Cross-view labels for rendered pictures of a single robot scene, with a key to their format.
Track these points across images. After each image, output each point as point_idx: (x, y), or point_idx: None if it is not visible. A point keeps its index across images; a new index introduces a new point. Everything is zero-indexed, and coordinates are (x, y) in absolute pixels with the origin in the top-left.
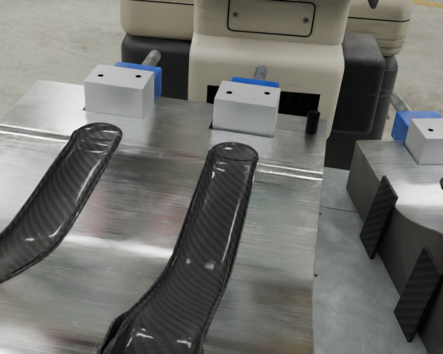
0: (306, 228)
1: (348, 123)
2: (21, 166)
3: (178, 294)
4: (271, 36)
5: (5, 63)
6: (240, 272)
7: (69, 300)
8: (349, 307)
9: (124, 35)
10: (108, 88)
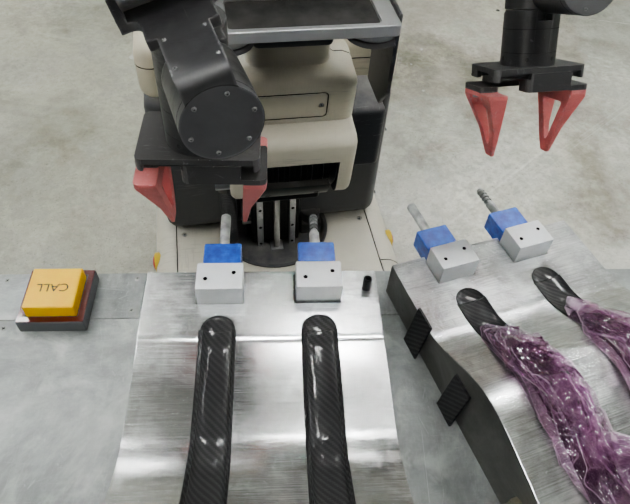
0: (383, 390)
1: (358, 158)
2: (174, 377)
3: (322, 478)
4: (293, 120)
5: None
6: (352, 443)
7: None
8: (408, 406)
9: (103, 8)
10: (215, 290)
